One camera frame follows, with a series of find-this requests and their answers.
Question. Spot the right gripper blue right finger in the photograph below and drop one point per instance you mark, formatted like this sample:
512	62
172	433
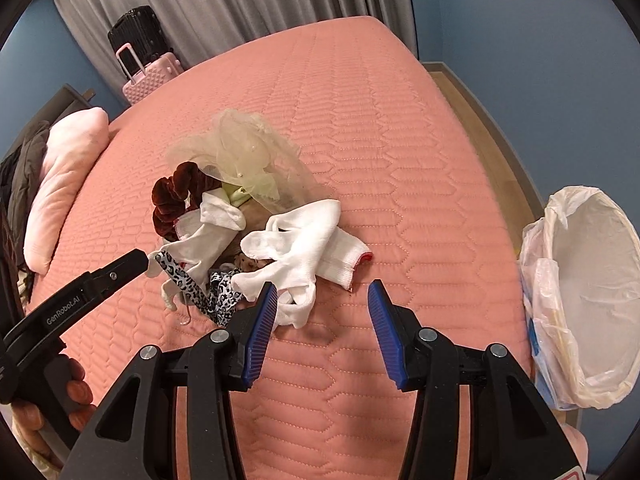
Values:
395	329

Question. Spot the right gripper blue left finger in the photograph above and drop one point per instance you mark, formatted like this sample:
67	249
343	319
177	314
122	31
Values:
250	330

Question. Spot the leopard print satin scrunchie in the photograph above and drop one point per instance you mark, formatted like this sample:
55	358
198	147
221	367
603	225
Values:
216	299

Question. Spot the white sock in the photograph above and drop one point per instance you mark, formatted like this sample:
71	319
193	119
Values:
301	246

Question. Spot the white cloth piece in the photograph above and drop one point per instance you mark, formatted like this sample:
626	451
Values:
203	235

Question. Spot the white lined trash bin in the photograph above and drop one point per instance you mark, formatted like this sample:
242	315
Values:
579	267

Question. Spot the left human hand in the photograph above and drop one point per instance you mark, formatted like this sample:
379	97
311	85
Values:
64	401

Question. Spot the dark red velvet scrunchie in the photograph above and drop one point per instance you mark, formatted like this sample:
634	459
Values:
173	196

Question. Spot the cream tulle bow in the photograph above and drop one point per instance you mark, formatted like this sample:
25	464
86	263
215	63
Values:
245	150

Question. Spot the pink quilted bed mattress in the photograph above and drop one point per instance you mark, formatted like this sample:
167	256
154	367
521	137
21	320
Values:
403	199

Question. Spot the dark clothes pile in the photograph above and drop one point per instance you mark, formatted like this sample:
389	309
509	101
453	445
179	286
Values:
20	180

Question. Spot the pink pillow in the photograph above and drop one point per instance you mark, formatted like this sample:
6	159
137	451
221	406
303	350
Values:
75	143

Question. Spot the pink suitcase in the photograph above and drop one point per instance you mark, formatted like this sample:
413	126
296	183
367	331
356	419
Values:
149	77

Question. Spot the black suitcase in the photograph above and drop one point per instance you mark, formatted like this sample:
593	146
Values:
140	28

